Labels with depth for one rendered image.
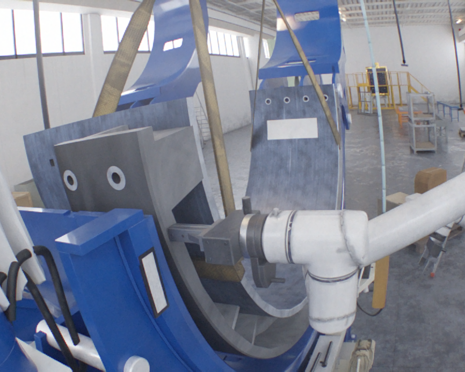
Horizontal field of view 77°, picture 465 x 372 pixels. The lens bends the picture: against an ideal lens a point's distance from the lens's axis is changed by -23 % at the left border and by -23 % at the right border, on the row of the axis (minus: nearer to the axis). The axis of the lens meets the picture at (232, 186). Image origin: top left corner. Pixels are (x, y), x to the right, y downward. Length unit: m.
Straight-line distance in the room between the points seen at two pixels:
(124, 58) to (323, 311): 1.05
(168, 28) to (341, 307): 4.84
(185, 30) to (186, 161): 4.29
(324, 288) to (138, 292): 0.33
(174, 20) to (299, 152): 3.09
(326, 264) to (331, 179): 2.02
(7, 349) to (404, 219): 0.76
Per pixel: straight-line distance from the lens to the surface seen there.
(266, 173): 2.71
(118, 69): 1.31
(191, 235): 0.65
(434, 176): 5.63
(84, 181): 0.77
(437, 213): 0.76
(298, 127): 2.74
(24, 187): 10.00
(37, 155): 1.20
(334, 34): 3.97
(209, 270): 0.98
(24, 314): 2.76
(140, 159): 0.64
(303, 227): 0.55
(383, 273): 1.78
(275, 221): 0.57
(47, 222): 0.89
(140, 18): 1.35
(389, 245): 0.73
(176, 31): 5.06
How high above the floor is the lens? 2.28
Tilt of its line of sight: 14 degrees down
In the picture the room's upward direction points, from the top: 8 degrees counter-clockwise
